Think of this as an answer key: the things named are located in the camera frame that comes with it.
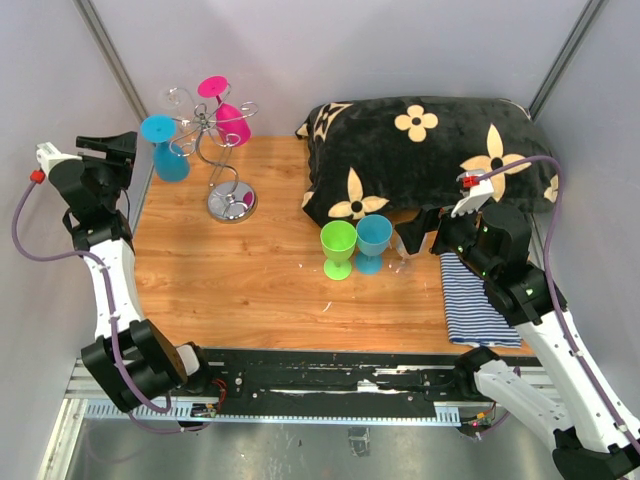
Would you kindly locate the blue striped cloth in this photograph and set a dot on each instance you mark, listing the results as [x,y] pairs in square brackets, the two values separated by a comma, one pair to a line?
[470,318]

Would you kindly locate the chrome wine glass rack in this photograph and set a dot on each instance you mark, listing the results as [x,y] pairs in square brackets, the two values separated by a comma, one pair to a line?
[230,200]

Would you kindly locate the clear wine glass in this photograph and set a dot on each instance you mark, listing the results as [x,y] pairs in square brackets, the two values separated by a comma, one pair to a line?
[401,263]
[179,104]

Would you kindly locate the light blue wine glass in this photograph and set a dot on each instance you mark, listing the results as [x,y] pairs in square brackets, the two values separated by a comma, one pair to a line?
[374,233]

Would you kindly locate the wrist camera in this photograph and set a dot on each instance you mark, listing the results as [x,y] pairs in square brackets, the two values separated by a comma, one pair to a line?
[475,192]
[48,156]

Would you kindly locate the black floral pillow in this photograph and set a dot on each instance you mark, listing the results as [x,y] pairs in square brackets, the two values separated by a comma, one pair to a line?
[398,153]

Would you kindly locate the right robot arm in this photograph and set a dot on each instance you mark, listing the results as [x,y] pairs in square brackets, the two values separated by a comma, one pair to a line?
[588,431]

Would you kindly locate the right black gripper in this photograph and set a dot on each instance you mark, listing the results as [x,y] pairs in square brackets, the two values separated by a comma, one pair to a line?
[412,232]

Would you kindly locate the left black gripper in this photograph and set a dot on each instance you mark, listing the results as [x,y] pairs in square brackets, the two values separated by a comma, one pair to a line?
[120,154]

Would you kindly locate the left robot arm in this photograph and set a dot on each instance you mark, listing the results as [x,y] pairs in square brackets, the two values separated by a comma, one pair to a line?
[130,359]

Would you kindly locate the dark blue wine glass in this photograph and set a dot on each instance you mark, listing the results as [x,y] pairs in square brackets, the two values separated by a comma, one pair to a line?
[170,162]

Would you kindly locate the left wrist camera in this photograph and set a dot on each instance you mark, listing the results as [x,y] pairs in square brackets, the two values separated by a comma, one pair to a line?
[48,156]

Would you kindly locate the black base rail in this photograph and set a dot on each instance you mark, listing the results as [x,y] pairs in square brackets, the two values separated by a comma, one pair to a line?
[331,386]

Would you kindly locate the pink wine glass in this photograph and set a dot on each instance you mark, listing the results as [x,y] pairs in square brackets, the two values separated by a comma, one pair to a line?
[230,123]

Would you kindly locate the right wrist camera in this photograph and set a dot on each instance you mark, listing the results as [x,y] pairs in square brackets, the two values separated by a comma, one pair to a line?
[475,192]

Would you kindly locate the green wine glass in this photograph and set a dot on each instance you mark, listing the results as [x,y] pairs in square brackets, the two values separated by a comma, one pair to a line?
[338,239]

